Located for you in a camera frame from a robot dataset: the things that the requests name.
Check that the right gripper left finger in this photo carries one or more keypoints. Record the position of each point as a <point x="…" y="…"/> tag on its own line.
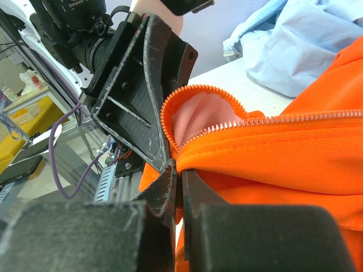
<point x="138" y="235"/>

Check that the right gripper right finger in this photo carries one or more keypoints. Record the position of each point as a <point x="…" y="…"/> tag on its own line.
<point x="220" y="236"/>

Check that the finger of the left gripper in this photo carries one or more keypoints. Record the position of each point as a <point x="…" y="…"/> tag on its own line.
<point x="129" y="105"/>
<point x="177" y="56"/>

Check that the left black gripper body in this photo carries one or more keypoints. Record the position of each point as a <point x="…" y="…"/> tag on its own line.
<point x="116" y="59"/>

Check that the orange jacket pink lining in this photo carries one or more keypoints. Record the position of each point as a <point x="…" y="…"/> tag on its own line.
<point x="310" y="154"/>

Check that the yellow bin in background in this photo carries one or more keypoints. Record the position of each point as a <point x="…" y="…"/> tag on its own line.
<point x="49" y="114"/>

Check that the black tablet device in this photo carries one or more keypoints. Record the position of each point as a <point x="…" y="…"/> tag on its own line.
<point x="20" y="170"/>

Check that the light blue garment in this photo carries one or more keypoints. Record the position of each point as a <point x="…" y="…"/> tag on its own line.
<point x="287" y="45"/>

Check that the white slotted cable duct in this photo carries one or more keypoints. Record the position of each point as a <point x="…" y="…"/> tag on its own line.
<point x="104" y="188"/>

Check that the aluminium front rail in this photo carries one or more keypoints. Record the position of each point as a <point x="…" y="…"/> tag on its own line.
<point x="77" y="155"/>

